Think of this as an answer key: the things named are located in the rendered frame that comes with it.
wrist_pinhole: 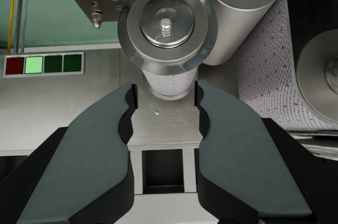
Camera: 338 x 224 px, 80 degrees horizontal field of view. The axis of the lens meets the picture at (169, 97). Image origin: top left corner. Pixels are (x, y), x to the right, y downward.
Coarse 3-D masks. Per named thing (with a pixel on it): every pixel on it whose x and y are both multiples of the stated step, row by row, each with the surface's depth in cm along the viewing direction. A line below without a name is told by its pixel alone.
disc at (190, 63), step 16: (128, 0) 30; (208, 0) 30; (208, 16) 30; (192, 32) 29; (208, 32) 29; (128, 48) 29; (208, 48) 29; (144, 64) 29; (160, 64) 29; (176, 64) 29; (192, 64) 29
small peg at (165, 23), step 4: (164, 20) 25; (168, 20) 25; (160, 24) 25; (164, 24) 25; (168, 24) 25; (164, 28) 25; (168, 28) 25; (164, 32) 26; (168, 32) 26; (164, 36) 27; (168, 36) 27
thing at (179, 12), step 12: (156, 0) 28; (168, 0) 28; (180, 0) 28; (144, 12) 28; (156, 12) 28; (168, 12) 28; (180, 12) 28; (192, 12) 28; (144, 24) 28; (156, 24) 28; (180, 24) 28; (192, 24) 28; (144, 36) 29; (156, 36) 27; (180, 36) 27
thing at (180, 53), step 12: (144, 0) 29; (192, 0) 29; (132, 12) 29; (204, 12) 29; (132, 24) 29; (204, 24) 29; (132, 36) 29; (192, 36) 28; (204, 36) 28; (144, 48) 28; (156, 48) 28; (168, 48) 28; (180, 48) 28; (192, 48) 28; (156, 60) 28; (168, 60) 28; (180, 60) 28
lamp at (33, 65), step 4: (28, 60) 63; (32, 60) 63; (36, 60) 63; (40, 60) 63; (28, 64) 63; (32, 64) 63; (36, 64) 63; (40, 64) 63; (28, 68) 63; (32, 68) 63; (36, 68) 63; (40, 68) 63; (28, 72) 62; (32, 72) 62
